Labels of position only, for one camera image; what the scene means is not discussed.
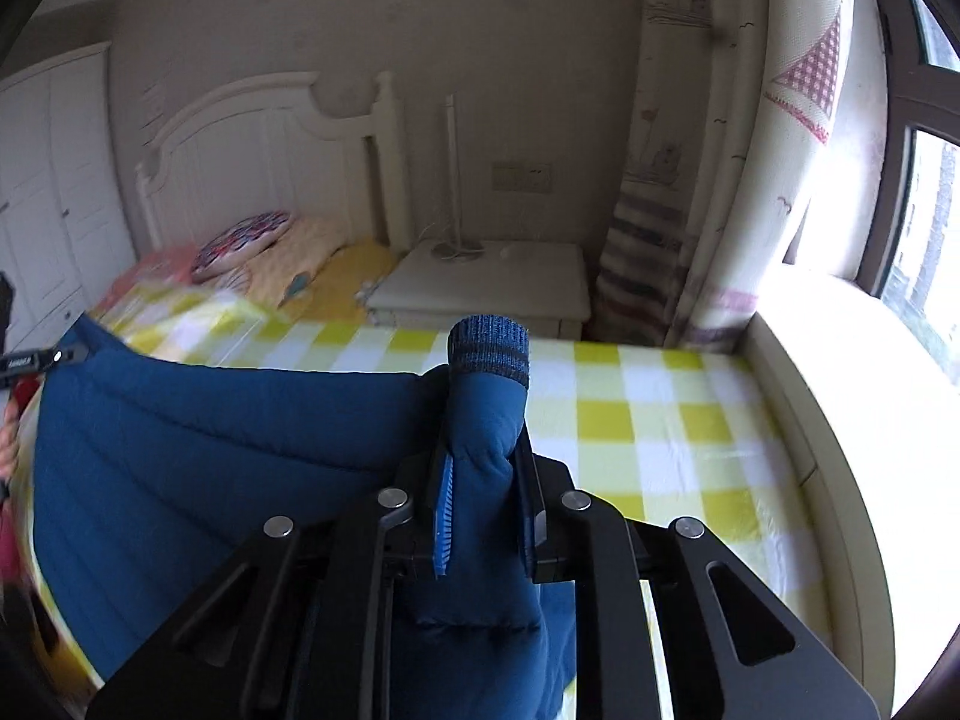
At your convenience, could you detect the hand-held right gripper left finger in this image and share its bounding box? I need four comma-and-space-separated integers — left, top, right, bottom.
86, 448, 458, 720

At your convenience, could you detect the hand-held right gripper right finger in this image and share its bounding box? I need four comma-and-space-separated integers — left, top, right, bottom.
510, 422, 880, 720

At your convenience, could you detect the blue quilted jacket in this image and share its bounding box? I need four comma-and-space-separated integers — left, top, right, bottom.
34, 313, 580, 720

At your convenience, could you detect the person's left hand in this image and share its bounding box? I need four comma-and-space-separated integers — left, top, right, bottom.
0, 396, 25, 482

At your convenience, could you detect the pink pillow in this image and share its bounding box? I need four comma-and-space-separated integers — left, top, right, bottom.
92, 243, 201, 310

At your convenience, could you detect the yellow white checkered blanket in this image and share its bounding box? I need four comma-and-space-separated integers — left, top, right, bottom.
15, 289, 835, 720

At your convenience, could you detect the white wardrobe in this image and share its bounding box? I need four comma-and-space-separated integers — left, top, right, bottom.
0, 41, 141, 352

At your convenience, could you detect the red cloth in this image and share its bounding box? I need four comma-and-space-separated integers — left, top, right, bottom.
0, 379, 42, 587

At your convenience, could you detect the patterned round pillow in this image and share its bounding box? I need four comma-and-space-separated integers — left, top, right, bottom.
190, 211, 294, 283

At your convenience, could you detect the white nightstand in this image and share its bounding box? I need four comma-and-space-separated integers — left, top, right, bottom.
365, 240, 594, 340

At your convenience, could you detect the yellow bed sheet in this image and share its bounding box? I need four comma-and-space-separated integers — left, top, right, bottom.
300, 240, 400, 321

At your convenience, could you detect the cream floral pillow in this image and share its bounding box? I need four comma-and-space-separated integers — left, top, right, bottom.
225, 215, 351, 310

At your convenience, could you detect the white wooden headboard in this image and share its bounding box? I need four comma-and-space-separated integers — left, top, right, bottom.
135, 71, 411, 257

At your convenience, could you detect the cream window sill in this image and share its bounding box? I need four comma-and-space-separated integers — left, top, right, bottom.
739, 270, 960, 720

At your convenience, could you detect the white pole lamp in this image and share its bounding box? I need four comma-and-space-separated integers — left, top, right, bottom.
430, 94, 485, 261

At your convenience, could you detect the printed cream curtain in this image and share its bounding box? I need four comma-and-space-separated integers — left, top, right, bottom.
596, 0, 860, 351

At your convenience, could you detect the dark framed window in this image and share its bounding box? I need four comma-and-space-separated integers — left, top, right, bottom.
855, 0, 960, 362

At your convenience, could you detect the white lamp cable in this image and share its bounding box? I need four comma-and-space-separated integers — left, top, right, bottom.
415, 216, 452, 257

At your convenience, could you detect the wall socket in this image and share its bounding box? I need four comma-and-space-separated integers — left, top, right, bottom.
490, 160, 555, 193

